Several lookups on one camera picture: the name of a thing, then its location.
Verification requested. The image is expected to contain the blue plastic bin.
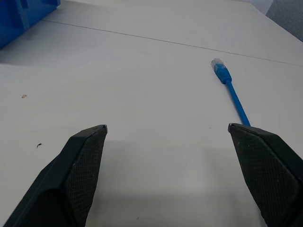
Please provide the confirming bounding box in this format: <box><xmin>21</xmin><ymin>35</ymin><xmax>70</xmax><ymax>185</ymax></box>
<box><xmin>0</xmin><ymin>0</ymin><xmax>61</xmax><ymax>51</ymax></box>

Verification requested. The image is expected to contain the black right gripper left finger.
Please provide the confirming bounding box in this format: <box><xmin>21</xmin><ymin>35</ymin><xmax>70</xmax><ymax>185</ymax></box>
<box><xmin>0</xmin><ymin>124</ymin><xmax>108</xmax><ymax>227</ymax></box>

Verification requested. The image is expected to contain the blue Ethernet cable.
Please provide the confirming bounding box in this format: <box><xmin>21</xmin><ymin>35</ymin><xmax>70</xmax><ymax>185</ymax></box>
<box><xmin>210</xmin><ymin>57</ymin><xmax>251</xmax><ymax>126</ymax></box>

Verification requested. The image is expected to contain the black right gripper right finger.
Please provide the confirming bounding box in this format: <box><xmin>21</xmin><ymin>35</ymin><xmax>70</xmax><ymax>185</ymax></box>
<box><xmin>227</xmin><ymin>122</ymin><xmax>303</xmax><ymax>227</ymax></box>

